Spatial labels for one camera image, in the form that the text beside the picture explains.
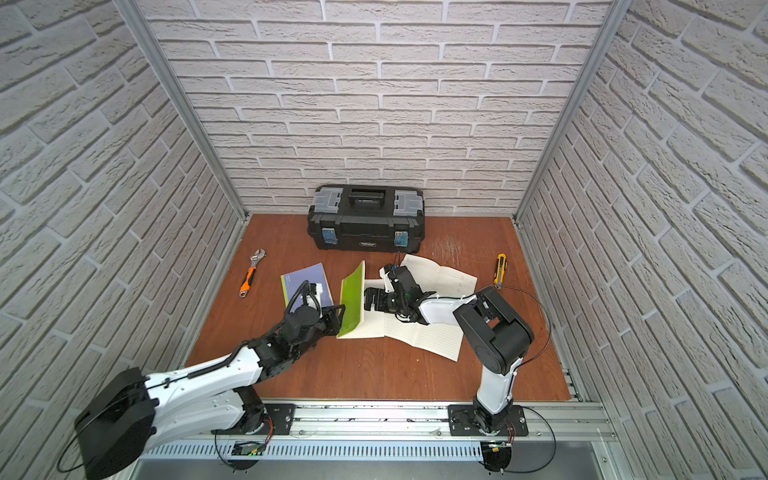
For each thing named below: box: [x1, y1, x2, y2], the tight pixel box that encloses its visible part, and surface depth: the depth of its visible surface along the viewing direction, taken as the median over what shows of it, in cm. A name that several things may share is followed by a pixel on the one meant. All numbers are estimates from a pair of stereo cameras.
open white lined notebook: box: [400, 254, 478, 296], surface depth 103 cm
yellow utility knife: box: [493, 253, 508, 290], surface depth 105 cm
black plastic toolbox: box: [307, 184, 425, 253], surface depth 100 cm
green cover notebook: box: [336, 260, 366, 339], surface depth 88 cm
